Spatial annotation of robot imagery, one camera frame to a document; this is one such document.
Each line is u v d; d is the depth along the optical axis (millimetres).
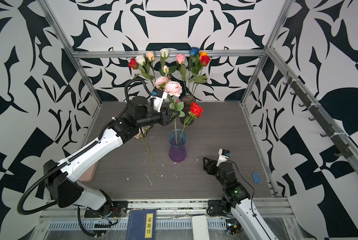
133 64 891
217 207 743
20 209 362
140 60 836
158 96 604
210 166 742
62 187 388
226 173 617
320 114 551
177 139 764
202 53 866
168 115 618
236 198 580
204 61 830
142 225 691
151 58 849
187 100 968
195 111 742
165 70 649
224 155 734
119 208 734
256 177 830
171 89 604
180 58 849
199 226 661
